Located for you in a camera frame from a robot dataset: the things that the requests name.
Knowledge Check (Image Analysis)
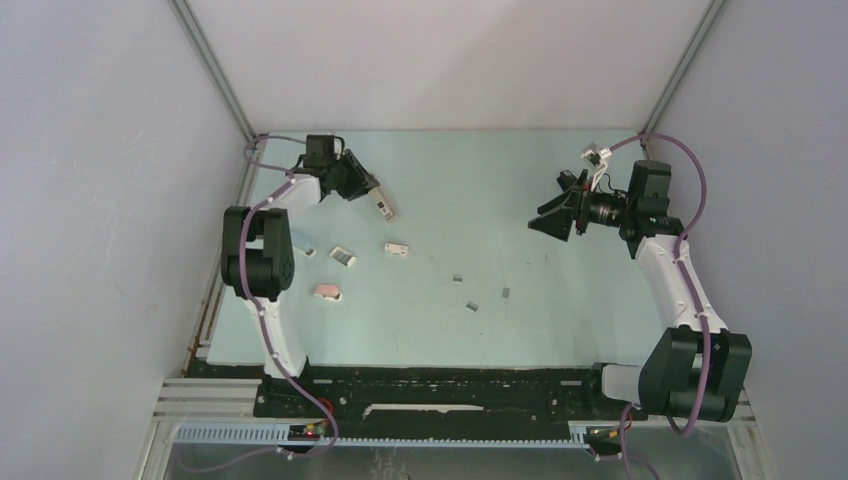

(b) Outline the beige and black large stapler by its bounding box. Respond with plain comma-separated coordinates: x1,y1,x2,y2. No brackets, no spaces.
368,187,397,222

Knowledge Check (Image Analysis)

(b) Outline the white staple box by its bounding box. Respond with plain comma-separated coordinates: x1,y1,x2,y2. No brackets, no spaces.
384,242,409,257

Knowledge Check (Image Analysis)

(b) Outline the open staple box tray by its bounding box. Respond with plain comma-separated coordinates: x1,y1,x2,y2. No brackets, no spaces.
329,246,357,267

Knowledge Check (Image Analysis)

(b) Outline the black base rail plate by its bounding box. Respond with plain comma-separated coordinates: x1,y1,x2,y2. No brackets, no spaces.
185,361,648,445

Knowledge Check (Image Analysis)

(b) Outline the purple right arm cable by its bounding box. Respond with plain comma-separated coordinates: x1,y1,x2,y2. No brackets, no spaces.
606,133,713,480

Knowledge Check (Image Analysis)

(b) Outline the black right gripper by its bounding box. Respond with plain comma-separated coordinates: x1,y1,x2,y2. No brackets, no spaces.
529,169,636,242

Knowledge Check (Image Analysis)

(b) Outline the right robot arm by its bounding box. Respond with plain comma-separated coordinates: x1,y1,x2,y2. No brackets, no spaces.
528,160,752,422

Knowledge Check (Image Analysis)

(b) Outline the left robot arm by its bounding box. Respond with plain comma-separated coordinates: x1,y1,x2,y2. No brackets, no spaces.
220,134,380,417

